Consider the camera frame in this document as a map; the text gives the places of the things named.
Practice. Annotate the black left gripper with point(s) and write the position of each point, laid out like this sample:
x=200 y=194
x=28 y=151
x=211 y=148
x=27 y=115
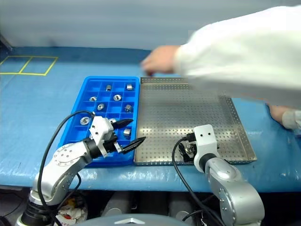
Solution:
x=110 y=144

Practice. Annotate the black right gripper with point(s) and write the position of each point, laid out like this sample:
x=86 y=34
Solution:
x=190 y=138

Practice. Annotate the white sleeved left forearm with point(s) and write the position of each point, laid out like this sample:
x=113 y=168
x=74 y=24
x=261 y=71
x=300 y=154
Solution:
x=291 y=118

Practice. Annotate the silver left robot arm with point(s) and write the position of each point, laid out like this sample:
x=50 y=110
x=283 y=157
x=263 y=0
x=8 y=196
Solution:
x=63 y=157

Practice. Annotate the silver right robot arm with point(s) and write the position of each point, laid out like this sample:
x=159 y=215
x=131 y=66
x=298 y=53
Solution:
x=235 y=193

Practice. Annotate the white sleeved right forearm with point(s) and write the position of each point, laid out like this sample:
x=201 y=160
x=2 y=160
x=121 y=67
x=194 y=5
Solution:
x=235 y=58

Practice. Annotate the blue compartment tray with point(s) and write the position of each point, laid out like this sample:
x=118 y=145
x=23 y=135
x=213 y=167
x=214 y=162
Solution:
x=75 y=131

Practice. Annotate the person's bare right hand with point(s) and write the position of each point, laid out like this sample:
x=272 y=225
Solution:
x=162 y=60

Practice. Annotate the person's bare left hand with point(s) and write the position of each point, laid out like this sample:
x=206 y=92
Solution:
x=277 y=113

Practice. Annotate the perforated metal tray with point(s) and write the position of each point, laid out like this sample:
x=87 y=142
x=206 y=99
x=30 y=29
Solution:
x=164 y=117

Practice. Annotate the grey rounded robot leg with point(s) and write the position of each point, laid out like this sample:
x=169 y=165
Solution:
x=182 y=207
x=116 y=203

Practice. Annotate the grey rounded robot torso cover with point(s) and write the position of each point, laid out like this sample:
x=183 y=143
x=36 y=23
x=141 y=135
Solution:
x=131 y=221

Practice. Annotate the white crumpled bag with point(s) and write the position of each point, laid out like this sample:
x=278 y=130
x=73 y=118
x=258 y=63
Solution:
x=70 y=212

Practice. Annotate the blue plastic table cover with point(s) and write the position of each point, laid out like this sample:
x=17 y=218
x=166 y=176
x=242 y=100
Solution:
x=28 y=117

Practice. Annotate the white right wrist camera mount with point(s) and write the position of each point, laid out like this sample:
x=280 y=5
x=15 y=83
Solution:
x=204 y=141

